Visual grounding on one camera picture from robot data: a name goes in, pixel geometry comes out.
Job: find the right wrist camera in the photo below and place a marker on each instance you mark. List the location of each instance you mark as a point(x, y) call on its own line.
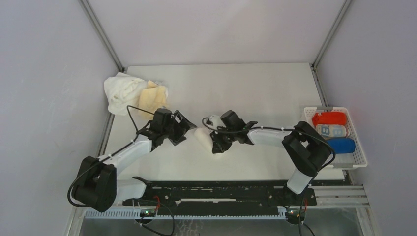
point(229, 121)

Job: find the white plastic basket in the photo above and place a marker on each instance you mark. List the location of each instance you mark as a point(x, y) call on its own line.
point(350, 160)

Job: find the yellow towel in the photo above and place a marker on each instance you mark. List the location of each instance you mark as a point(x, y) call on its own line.
point(153, 97)

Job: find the cream towel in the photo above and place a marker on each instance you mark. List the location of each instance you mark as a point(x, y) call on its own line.
point(202, 135)

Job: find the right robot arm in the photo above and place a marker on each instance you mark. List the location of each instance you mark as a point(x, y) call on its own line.
point(308, 151)

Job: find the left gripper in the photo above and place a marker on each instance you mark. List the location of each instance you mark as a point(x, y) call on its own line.
point(182, 127)

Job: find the red rolled towel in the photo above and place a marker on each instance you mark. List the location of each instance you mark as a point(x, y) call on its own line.
point(331, 118)

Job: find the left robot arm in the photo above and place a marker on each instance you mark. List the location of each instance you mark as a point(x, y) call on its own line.
point(96, 184)

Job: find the blue towel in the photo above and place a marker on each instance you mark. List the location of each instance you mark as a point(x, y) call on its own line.
point(342, 145)

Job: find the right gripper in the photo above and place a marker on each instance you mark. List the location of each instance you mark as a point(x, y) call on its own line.
point(220, 141)

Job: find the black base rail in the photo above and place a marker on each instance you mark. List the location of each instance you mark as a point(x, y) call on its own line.
point(222, 198)

